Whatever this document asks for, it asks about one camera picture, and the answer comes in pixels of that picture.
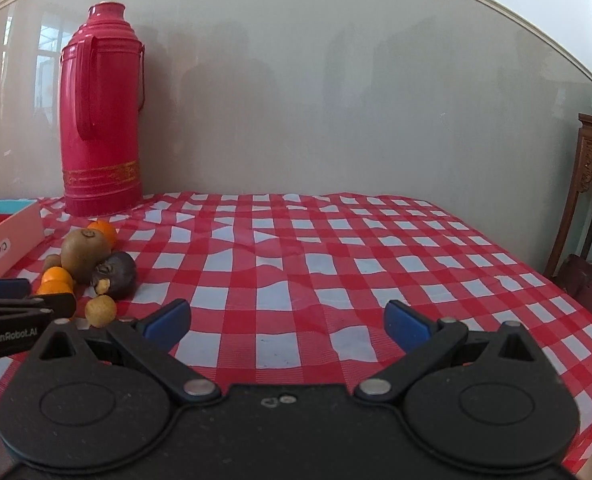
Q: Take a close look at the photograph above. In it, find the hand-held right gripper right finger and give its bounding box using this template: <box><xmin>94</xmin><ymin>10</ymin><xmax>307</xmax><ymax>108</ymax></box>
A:
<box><xmin>354</xmin><ymin>300</ymin><xmax>557</xmax><ymax>406</ymax></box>

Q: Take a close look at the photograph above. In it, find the red checked tablecloth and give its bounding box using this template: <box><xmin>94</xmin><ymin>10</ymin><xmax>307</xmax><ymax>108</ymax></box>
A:
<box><xmin>0</xmin><ymin>191</ymin><xmax>592</xmax><ymax>480</ymax></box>

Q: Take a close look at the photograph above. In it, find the brown kiwi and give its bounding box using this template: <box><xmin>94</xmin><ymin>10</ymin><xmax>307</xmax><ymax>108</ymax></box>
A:
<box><xmin>60</xmin><ymin>228</ymin><xmax>112</xmax><ymax>284</ymax></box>

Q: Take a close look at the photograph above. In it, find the dark brown furniture piece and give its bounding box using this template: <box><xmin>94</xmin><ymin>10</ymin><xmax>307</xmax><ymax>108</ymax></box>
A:
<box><xmin>556</xmin><ymin>254</ymin><xmax>592</xmax><ymax>333</ymax></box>

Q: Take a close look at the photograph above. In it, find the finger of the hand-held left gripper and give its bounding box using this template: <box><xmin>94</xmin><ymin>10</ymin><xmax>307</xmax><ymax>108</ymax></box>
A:
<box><xmin>0</xmin><ymin>277</ymin><xmax>32</xmax><ymax>301</ymax></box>
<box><xmin>0</xmin><ymin>292</ymin><xmax>77</xmax><ymax>362</ymax></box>

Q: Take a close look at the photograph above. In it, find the dark purple round fruit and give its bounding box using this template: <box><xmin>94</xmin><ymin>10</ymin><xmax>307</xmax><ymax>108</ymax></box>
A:
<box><xmin>90</xmin><ymin>251</ymin><xmax>138</xmax><ymax>302</ymax></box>

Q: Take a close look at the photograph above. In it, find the red thermos flask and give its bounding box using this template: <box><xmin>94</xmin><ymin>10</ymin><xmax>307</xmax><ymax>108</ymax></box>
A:
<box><xmin>58</xmin><ymin>1</ymin><xmax>145</xmax><ymax>217</ymax></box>

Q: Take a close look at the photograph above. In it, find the small orange kumquat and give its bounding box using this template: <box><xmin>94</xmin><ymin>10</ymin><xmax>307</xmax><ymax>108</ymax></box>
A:
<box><xmin>42</xmin><ymin>266</ymin><xmax>74</xmax><ymax>285</ymax></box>
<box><xmin>36</xmin><ymin>280</ymin><xmax>74</xmax><ymax>297</ymax></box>
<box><xmin>88</xmin><ymin>220</ymin><xmax>118</xmax><ymax>249</ymax></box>

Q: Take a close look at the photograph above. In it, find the green and pink cardboard box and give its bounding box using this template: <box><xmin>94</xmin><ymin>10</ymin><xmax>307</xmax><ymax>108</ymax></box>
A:
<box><xmin>0</xmin><ymin>199</ymin><xmax>45</xmax><ymax>279</ymax></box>

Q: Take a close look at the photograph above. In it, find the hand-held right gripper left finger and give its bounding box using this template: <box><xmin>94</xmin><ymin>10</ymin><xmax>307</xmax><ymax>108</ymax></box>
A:
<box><xmin>23</xmin><ymin>299</ymin><xmax>223</xmax><ymax>406</ymax></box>

